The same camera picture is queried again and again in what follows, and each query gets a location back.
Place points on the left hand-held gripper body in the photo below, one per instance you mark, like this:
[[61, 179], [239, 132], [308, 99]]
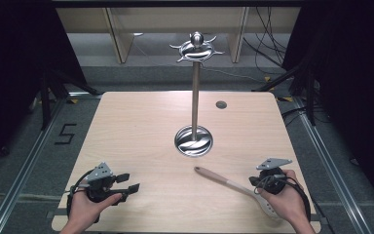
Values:
[[99, 173]]

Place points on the beige wooden shelf unit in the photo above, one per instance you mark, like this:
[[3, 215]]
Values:
[[175, 19]]

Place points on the dark curtain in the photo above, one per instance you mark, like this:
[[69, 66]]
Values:
[[354, 81], [16, 65]]

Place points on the metal floor rail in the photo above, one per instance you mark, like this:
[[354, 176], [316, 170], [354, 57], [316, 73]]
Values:
[[26, 169], [328, 162]]

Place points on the black tripod stand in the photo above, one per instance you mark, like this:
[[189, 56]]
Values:
[[308, 94], [47, 97]]

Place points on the person's left hand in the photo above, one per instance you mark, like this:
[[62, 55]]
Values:
[[85, 208]]

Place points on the person's right hand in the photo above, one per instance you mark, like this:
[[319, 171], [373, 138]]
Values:
[[287, 202]]

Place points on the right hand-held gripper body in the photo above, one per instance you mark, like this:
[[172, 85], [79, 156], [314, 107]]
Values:
[[271, 179]]

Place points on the steel utensil hanging stand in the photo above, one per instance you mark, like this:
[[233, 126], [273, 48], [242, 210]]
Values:
[[194, 97]]

